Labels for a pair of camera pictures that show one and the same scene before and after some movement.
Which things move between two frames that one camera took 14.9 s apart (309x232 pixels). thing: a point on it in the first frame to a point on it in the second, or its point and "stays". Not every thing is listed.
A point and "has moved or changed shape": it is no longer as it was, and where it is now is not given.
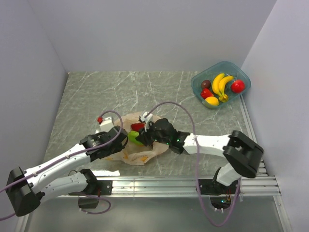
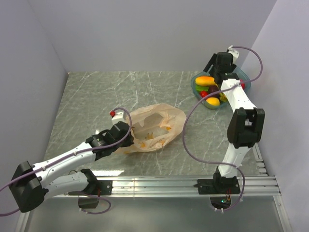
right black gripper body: [155, 135] to [213, 71]
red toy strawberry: [206, 93] stays
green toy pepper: [132, 136] to [202, 88]
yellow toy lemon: [212, 100] stays
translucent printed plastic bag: [133, 153] has moved or changed shape
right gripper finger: [146, 138] to [212, 61]
